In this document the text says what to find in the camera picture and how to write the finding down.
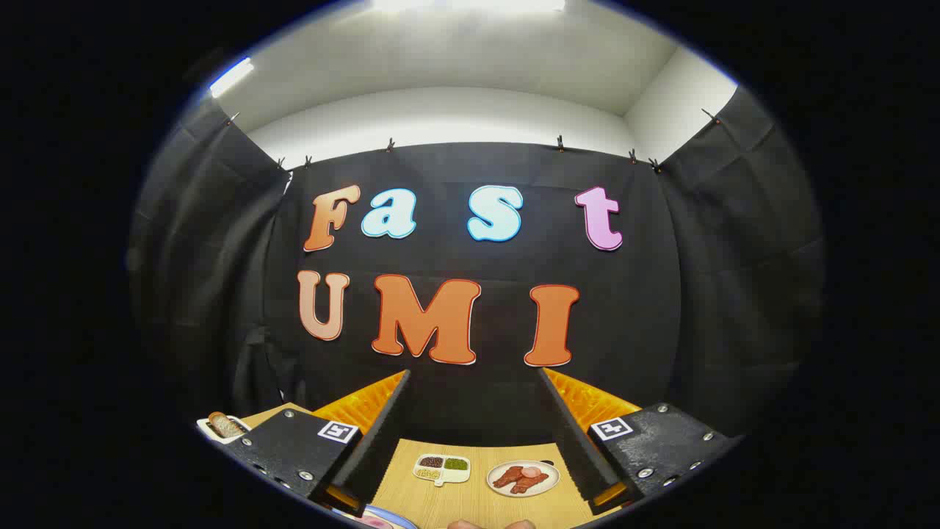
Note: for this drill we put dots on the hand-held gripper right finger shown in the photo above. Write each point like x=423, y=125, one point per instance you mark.
x=573, y=441

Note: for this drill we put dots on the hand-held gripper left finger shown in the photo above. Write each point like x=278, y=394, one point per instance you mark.
x=382, y=441

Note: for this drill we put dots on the white oval meat plate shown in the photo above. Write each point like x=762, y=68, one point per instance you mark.
x=547, y=485

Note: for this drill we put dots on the pink sausage slice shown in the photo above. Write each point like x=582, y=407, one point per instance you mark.
x=531, y=471

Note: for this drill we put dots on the pile of dark red beans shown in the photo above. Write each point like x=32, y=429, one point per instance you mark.
x=431, y=462

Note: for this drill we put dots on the pile of pale soybeans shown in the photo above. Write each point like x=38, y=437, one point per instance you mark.
x=427, y=474

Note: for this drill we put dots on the brown meat piece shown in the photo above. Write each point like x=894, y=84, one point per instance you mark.
x=507, y=477
x=532, y=482

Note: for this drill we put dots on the pile of green beans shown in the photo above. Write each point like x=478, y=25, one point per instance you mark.
x=456, y=463

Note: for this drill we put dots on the blue round plate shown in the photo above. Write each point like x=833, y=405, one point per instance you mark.
x=400, y=518

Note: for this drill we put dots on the white divided dish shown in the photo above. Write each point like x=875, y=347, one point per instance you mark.
x=459, y=476

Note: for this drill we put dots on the white toaster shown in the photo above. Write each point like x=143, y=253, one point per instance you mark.
x=242, y=430

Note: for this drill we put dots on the row of black cloth clips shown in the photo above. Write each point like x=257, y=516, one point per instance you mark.
x=559, y=142

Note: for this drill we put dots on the ceiling light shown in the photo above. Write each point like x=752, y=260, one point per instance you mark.
x=470, y=4
x=231, y=77

